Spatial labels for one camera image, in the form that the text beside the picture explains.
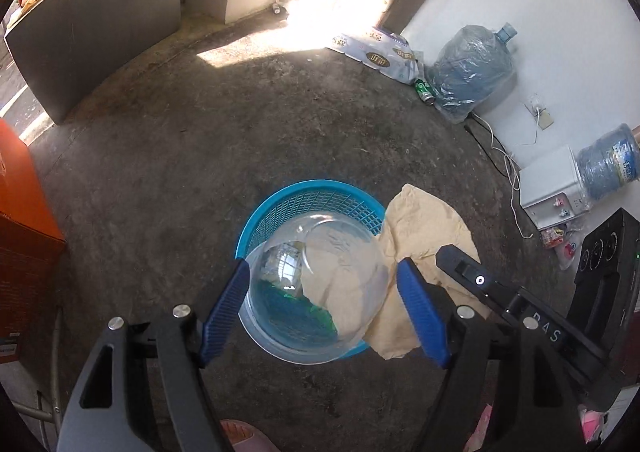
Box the dark grey cabinet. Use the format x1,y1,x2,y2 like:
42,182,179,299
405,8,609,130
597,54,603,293
4,0,181,124

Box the white cable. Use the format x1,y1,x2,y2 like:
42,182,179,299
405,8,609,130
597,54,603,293
464,103,547,241

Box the clear plastic cup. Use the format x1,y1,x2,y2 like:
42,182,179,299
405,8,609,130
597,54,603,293
240,212,390,365

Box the white water dispenser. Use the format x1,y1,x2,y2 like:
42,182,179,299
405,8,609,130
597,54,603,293
520,146,591,230

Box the beige paper bag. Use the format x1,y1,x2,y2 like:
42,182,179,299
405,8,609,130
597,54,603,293
299,182,494,361

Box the large blue water jug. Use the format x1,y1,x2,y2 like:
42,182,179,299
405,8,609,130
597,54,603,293
426,22,518,124

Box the orange red box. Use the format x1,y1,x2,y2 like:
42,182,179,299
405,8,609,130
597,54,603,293
0,123,66,363

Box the white printed carton box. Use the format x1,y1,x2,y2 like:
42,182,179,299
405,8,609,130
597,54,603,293
326,28,422,85

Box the green drink can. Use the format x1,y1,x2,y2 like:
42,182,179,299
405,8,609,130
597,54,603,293
413,79,436,106

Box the blue plastic waste basket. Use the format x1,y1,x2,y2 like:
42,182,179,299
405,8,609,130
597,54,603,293
236,179,384,359

